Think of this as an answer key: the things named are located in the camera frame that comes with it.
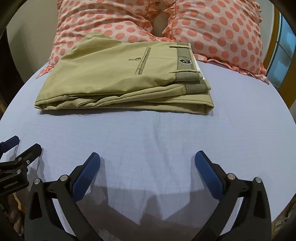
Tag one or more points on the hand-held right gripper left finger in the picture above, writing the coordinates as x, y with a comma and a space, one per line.
84, 178

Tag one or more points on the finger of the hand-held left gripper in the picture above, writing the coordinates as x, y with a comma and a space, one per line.
11, 141
32, 151

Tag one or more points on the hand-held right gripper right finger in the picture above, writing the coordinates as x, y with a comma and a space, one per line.
209, 176

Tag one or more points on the khaki pants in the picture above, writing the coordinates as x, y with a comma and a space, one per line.
111, 76

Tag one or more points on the person's left hand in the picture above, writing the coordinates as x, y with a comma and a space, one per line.
15, 214

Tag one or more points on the light blue bed sheet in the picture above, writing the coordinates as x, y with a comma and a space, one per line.
148, 136

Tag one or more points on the pink polka dot pillow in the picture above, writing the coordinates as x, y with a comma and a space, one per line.
104, 20
219, 32

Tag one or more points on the wooden framed blue window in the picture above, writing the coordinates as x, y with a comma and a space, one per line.
283, 51

